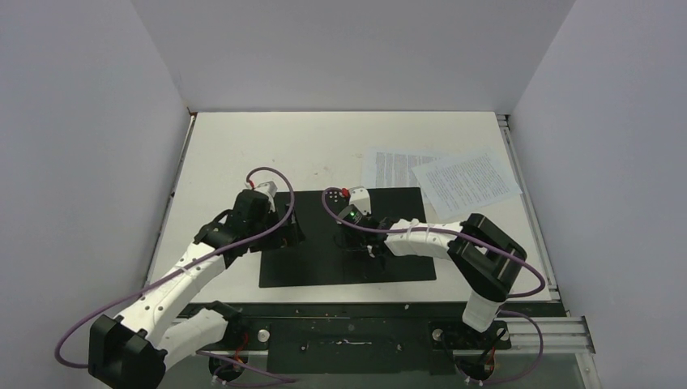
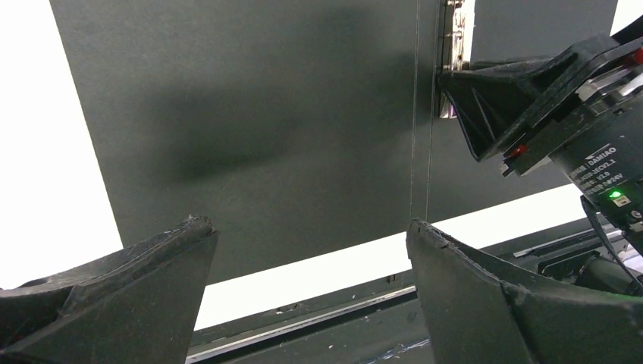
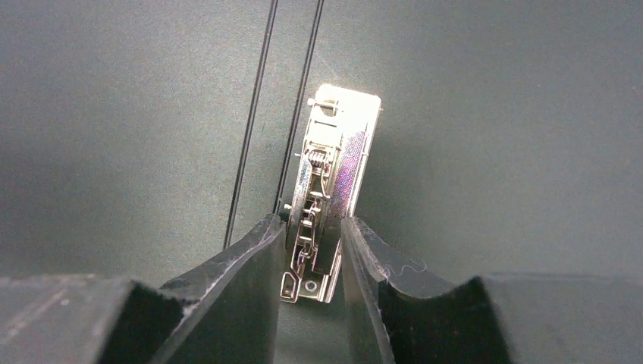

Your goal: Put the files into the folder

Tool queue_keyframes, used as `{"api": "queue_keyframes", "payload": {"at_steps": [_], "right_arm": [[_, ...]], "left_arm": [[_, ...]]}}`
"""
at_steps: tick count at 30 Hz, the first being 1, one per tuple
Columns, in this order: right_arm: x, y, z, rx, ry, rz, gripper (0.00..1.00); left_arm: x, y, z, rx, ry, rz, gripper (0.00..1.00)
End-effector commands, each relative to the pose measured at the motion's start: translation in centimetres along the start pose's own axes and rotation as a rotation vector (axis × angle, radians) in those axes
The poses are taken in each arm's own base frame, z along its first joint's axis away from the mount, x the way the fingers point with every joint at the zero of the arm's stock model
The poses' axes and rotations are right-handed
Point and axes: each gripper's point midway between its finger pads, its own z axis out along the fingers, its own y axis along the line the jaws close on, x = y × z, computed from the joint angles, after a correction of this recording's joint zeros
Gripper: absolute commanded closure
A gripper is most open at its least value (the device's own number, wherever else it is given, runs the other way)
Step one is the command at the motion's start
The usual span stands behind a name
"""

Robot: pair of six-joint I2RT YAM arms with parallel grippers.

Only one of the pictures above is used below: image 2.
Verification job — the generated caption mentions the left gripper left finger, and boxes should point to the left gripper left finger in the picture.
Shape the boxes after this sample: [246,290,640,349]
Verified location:
[1,215,219,363]

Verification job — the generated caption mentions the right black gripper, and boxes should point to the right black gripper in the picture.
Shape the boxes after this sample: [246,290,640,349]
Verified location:
[438,19,642,237]

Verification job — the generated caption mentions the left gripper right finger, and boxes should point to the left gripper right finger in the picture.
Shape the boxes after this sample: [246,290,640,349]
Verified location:
[406,218,642,363]

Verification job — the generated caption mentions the grey and black folder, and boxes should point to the grey and black folder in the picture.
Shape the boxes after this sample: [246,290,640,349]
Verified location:
[49,0,619,287]

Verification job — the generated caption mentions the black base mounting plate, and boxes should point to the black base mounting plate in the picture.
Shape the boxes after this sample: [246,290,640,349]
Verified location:
[187,220,619,363]

